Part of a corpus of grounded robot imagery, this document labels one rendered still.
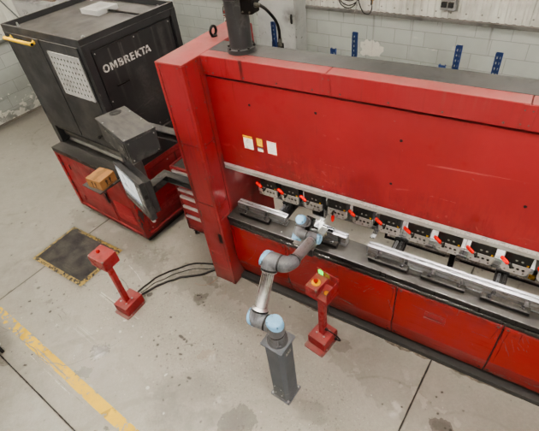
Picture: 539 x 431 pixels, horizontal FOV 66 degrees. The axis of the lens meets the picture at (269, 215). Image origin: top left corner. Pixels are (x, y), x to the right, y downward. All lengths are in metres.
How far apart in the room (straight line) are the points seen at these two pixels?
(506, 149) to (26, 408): 4.06
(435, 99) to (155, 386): 3.08
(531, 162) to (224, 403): 2.77
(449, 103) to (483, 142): 0.28
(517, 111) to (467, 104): 0.22
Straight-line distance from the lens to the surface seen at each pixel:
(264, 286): 2.77
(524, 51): 6.65
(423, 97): 2.41
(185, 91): 3.03
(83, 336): 4.51
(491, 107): 2.37
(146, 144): 3.06
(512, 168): 2.55
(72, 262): 5.24
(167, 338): 4.14
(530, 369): 3.58
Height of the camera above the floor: 3.33
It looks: 42 degrees down
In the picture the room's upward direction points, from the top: 8 degrees counter-clockwise
